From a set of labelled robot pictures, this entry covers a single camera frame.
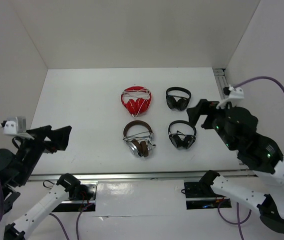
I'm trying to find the right aluminium rail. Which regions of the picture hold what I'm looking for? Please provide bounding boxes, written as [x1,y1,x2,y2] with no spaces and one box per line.
[213,68,229,99]

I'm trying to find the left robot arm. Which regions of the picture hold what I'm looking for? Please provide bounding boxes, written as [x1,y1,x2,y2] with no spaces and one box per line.
[0,120,81,240]

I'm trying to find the white front cover panel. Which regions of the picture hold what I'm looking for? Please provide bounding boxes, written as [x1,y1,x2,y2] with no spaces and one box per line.
[95,180,186,217]

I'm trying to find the red headphones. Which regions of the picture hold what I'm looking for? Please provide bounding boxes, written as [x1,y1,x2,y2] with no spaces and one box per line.
[120,86,152,118]

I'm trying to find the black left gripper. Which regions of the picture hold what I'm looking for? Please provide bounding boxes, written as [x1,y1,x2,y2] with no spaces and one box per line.
[16,123,73,184]

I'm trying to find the brown silver headphones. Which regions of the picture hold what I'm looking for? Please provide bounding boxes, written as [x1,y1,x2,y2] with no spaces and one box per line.
[123,120,156,158]

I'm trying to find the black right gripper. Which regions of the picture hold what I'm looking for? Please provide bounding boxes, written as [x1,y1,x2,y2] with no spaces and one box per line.
[184,97,235,149]

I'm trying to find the aluminium rail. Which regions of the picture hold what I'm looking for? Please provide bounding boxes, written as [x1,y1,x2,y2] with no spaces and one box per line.
[28,169,256,182]
[213,68,229,99]

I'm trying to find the far black headphones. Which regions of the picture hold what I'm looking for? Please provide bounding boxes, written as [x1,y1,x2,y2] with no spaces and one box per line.
[166,86,192,111]

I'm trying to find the near black headphones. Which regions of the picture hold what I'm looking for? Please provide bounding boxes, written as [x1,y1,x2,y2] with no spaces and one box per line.
[168,120,197,150]

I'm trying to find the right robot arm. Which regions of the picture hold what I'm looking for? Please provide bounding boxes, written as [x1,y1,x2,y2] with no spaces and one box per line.
[187,99,284,234]

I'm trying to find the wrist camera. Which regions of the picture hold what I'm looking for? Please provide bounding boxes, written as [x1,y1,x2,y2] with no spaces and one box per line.
[216,85,244,109]
[0,116,34,140]

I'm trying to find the white cable of red headphones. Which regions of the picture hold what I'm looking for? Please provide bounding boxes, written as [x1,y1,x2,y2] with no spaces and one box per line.
[121,87,150,119]

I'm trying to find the black headphones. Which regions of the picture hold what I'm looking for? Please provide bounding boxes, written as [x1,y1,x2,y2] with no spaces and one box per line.
[166,86,192,111]
[168,120,197,150]

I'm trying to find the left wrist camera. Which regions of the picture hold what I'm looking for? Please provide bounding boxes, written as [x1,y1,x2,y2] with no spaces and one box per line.
[0,116,34,140]

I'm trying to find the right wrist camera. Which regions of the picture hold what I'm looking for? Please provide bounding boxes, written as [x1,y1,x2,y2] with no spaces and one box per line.
[216,85,244,109]

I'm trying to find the front aluminium rail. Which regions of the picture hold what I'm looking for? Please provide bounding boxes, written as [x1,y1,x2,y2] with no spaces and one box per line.
[28,169,256,182]

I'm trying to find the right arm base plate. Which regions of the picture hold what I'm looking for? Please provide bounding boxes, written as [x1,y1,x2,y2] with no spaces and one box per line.
[181,182,229,204]

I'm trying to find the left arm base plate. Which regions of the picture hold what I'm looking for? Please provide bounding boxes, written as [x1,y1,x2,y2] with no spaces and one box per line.
[52,182,97,213]

